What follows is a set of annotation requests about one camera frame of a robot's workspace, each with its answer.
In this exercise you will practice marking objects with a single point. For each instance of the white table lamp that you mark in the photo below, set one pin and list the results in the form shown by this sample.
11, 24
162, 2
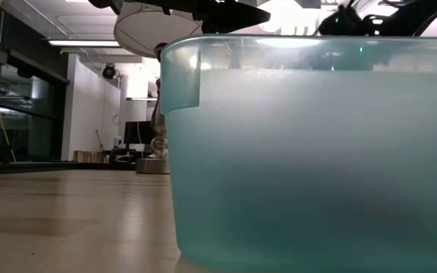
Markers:
146, 30

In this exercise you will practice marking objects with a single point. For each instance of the ceiling light strip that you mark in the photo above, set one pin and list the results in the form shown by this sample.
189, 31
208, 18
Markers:
83, 43

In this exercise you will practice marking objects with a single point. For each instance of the green translucent plastic bin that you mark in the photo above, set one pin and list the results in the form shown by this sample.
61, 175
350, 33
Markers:
317, 170

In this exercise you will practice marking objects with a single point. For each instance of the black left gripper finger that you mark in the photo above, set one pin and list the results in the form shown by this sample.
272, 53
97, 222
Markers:
245, 17

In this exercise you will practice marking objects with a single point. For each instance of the dome security camera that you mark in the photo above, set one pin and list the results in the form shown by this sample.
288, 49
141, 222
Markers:
109, 71

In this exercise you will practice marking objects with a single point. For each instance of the wooden crate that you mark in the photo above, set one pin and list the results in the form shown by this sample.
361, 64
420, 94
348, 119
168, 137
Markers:
88, 156

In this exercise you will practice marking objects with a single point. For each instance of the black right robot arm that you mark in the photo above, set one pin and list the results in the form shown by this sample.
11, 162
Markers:
404, 19

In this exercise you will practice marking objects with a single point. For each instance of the black desk monitor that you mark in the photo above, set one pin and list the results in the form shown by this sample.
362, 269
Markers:
139, 132

